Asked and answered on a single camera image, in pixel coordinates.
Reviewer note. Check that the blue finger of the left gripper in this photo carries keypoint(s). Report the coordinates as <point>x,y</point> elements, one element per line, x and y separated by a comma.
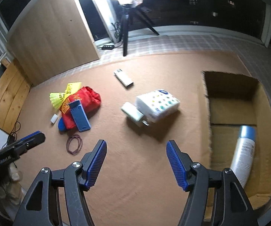
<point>37,136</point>

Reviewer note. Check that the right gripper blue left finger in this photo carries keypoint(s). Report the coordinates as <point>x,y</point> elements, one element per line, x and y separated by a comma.
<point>91,165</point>

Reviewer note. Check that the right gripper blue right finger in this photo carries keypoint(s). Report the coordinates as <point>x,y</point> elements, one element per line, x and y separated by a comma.
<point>181,165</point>

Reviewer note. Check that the blue round lid case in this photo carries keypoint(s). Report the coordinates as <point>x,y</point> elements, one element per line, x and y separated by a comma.
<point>61,125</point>

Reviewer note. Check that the small white cylinder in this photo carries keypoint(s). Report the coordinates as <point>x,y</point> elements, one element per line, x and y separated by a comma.
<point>54,118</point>

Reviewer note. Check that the yellow plastic shuttlecock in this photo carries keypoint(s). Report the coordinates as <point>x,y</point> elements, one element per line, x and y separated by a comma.
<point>57,98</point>

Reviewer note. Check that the blue plastic phone stand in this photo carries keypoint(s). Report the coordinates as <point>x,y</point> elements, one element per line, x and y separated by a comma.
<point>79,116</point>

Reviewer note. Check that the yellow black card booklet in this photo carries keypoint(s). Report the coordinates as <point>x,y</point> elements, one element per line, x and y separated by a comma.
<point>72,88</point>

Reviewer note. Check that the white blue lotion bottle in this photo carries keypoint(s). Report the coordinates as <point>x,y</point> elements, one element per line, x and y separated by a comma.
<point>243,154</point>

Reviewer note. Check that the red fabric bag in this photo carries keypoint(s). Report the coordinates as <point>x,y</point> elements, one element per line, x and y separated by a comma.
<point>90,100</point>

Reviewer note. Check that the white tissue pack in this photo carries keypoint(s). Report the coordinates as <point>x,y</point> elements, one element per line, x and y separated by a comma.
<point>157,104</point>

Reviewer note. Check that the white power adapter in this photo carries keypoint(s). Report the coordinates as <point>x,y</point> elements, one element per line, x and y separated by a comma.
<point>134,114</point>

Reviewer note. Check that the white gloved left hand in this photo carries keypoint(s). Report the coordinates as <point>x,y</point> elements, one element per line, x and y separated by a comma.
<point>10,187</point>

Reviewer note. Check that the black power brick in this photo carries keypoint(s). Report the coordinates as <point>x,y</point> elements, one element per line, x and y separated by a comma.
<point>11,138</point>

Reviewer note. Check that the pine wood plank panel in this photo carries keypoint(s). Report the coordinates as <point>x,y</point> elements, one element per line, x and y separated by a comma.
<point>14,89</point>

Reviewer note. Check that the brown cardboard box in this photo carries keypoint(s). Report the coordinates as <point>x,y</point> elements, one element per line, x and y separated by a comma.
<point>239,118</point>

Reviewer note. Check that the patterned white lighter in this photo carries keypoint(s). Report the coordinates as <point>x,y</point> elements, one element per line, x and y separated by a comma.
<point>123,78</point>

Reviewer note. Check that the large light wood board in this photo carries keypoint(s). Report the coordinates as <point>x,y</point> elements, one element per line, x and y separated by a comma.
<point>50,37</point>

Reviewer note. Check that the black power strip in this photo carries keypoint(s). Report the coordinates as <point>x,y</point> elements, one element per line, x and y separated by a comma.
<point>107,47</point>

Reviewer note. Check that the black tripod stand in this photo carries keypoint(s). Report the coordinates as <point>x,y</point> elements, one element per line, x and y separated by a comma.
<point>129,13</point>

